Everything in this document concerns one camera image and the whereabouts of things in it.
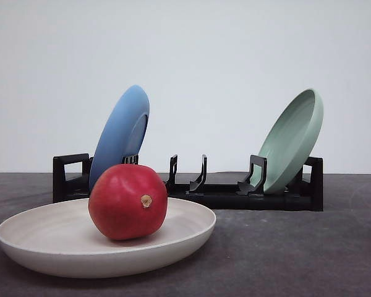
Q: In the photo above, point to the red pomegranate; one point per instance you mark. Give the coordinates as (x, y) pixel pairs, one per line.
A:
(128, 201)

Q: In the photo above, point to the white plate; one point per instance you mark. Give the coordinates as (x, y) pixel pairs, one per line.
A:
(60, 240)

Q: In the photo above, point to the blue plate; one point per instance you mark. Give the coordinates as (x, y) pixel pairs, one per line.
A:
(125, 134)

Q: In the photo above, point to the mint green plate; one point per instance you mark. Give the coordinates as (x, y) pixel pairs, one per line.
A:
(290, 143)

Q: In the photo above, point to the black plastic dish rack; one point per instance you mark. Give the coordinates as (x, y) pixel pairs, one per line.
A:
(71, 182)

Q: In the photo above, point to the grey felt table mat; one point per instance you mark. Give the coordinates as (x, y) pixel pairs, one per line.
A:
(253, 253)

